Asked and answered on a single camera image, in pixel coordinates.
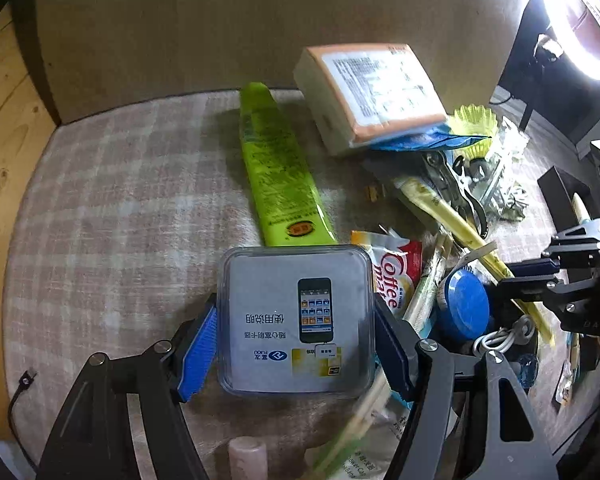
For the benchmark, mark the black storage box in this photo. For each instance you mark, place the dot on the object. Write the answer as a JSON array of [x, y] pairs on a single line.
[[560, 195]]

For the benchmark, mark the clear plastic card box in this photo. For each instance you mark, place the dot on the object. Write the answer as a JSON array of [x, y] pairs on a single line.
[[295, 320]]

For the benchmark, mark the white light stand mount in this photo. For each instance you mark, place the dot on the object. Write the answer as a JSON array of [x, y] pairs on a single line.
[[549, 49]]

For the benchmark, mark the yellow shuttlecock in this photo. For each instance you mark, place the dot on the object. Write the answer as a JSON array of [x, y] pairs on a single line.
[[472, 125]]

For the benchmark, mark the wooden headboard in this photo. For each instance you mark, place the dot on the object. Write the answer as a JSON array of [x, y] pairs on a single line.
[[5, 160]]

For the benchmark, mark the blue foil packet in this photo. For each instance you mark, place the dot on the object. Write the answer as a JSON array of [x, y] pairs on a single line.
[[420, 140]]

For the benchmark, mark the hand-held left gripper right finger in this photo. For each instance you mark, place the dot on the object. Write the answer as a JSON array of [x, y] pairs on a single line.
[[392, 345]]

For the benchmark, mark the long green packet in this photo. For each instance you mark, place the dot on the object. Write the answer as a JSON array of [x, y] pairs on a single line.
[[280, 175]]

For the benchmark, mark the black light stand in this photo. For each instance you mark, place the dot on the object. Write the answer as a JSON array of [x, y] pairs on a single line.
[[527, 110]]

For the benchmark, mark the brown wooden board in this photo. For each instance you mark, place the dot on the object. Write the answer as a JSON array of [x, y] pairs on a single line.
[[180, 35]]

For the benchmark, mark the small brown item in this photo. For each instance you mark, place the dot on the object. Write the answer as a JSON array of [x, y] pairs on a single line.
[[375, 194]]

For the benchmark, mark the green white packet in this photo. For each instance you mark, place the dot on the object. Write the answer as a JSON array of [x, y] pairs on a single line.
[[355, 450]]

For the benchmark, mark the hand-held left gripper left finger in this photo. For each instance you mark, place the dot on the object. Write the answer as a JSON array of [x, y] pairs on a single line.
[[197, 345]]

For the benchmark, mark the pink tube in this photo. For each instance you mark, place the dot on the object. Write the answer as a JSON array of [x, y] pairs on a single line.
[[247, 460]]

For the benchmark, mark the orange tissue pack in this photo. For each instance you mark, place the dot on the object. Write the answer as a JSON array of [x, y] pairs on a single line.
[[370, 95]]

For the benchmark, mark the paper chopstick sleeve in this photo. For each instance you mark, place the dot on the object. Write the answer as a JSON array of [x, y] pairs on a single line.
[[427, 285]]

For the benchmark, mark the blue round lid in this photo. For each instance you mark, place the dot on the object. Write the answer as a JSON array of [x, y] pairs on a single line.
[[462, 305]]

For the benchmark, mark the yellow stick packet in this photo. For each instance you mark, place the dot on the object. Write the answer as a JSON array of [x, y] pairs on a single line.
[[460, 225]]

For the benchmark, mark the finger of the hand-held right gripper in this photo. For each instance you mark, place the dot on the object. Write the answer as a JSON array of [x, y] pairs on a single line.
[[525, 291], [535, 268]]

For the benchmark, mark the clear plastic wrap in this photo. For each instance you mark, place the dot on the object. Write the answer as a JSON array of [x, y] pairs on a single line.
[[510, 140]]

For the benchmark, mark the silver pliers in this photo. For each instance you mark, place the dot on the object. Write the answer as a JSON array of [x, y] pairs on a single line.
[[455, 190]]

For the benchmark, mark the white red creamer packet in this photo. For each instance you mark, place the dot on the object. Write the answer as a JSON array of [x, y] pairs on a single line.
[[392, 270]]

